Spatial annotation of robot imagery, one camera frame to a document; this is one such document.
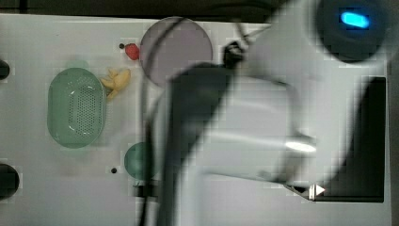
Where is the green measuring cup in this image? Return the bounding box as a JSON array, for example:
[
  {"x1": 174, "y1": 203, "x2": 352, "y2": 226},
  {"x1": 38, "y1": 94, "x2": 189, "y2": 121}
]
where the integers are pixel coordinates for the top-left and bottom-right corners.
[{"x1": 124, "y1": 142, "x2": 147, "y2": 180}]

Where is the yellow toy banana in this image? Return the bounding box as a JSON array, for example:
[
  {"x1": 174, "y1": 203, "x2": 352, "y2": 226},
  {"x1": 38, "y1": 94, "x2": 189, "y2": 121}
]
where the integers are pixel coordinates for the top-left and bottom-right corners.
[{"x1": 100, "y1": 68, "x2": 132, "y2": 101}]

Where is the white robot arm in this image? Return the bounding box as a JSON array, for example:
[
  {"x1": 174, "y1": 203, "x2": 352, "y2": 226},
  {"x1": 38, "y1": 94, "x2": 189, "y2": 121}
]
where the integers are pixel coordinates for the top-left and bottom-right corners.
[{"x1": 149, "y1": 0, "x2": 398, "y2": 226}]

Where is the green perforated colander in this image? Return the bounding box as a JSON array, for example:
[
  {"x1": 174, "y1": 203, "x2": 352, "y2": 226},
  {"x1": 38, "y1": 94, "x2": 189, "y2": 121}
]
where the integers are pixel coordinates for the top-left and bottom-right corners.
[{"x1": 47, "y1": 60, "x2": 106, "y2": 149}]

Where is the large grey plate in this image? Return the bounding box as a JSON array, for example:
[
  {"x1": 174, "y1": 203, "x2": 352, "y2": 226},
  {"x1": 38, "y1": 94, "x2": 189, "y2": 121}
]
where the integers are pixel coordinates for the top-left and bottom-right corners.
[{"x1": 139, "y1": 17, "x2": 213, "y2": 88}]

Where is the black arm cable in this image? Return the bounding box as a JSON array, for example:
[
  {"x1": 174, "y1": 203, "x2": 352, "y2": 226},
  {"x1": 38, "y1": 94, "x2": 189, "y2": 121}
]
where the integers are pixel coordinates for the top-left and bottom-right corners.
[{"x1": 136, "y1": 17, "x2": 189, "y2": 226}]

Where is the red toy strawberry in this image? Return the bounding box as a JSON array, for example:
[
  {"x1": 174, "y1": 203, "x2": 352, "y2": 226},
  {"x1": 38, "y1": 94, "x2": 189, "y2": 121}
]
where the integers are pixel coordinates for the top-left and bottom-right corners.
[{"x1": 124, "y1": 43, "x2": 139, "y2": 60}]

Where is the black toaster oven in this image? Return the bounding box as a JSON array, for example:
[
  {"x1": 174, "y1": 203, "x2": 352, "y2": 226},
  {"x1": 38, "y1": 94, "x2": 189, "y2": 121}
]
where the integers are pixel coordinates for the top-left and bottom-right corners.
[{"x1": 286, "y1": 77, "x2": 387, "y2": 202}]

